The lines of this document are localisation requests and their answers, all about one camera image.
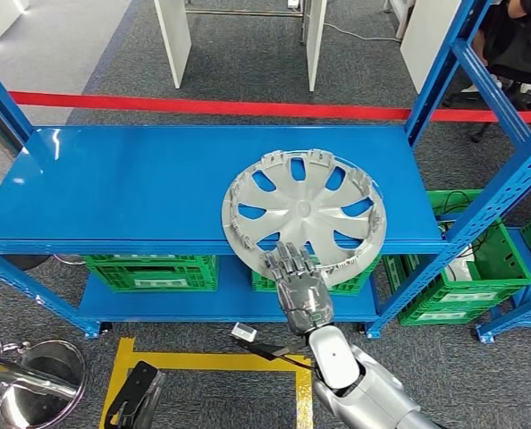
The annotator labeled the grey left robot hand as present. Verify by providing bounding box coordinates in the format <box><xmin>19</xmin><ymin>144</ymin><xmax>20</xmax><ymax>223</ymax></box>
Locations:
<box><xmin>131</xmin><ymin>371</ymin><xmax>166</xmax><ymax>429</ymax></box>

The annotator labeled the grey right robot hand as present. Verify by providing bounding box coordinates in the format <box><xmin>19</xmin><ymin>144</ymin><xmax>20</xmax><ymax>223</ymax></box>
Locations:
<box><xmin>264</xmin><ymin>241</ymin><xmax>334</xmax><ymax>336</ymax></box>

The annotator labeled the silver plastic wheel cover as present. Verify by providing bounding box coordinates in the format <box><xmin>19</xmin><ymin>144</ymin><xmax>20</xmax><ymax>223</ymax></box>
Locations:
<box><xmin>220</xmin><ymin>147</ymin><xmax>388</xmax><ymax>287</ymax></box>

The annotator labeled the yellow floor tape square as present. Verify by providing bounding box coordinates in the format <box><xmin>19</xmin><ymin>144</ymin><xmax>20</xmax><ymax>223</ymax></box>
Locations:
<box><xmin>99</xmin><ymin>337</ymin><xmax>314</xmax><ymax>429</ymax></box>

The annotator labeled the white device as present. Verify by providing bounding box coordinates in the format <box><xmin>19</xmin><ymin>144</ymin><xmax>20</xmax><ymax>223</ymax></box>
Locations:
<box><xmin>444</xmin><ymin>245</ymin><xmax>477</xmax><ymax>282</ymax></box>

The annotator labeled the red barrier belt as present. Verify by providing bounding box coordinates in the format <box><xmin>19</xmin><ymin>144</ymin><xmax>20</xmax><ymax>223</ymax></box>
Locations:
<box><xmin>8</xmin><ymin>89</ymin><xmax>531</xmax><ymax>125</ymax></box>

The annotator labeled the white desk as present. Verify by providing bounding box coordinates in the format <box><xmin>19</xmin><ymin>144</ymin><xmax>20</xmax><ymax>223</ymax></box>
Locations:
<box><xmin>399</xmin><ymin>0</ymin><xmax>469</xmax><ymax>96</ymax></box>
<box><xmin>154</xmin><ymin>0</ymin><xmax>328</xmax><ymax>93</ymax></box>

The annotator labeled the person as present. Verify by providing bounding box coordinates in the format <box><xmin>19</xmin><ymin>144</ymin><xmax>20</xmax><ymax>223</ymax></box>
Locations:
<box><xmin>471</xmin><ymin>0</ymin><xmax>531</xmax><ymax>99</ymax></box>

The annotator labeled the black right camera bracket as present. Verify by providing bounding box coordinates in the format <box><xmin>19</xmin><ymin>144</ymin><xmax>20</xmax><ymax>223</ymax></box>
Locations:
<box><xmin>232</xmin><ymin>337</ymin><xmax>315</xmax><ymax>373</ymax></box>

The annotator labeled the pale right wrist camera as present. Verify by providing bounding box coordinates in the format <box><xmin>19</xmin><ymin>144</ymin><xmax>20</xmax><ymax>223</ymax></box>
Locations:
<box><xmin>231</xmin><ymin>322</ymin><xmax>258</xmax><ymax>343</ymax></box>

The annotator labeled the thin black cable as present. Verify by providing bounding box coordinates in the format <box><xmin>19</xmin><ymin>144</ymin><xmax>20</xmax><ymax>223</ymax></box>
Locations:
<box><xmin>435</xmin><ymin>190</ymin><xmax>494</xmax><ymax>265</ymax></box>

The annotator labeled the black stanchion post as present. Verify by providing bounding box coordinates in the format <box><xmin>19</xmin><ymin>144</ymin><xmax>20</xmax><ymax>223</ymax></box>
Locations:
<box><xmin>0</xmin><ymin>254</ymin><xmax>53</xmax><ymax>273</ymax></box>

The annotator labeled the white floor cable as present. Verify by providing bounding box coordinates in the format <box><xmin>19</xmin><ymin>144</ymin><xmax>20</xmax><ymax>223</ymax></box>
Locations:
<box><xmin>324</xmin><ymin>22</ymin><xmax>402</xmax><ymax>44</ymax></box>

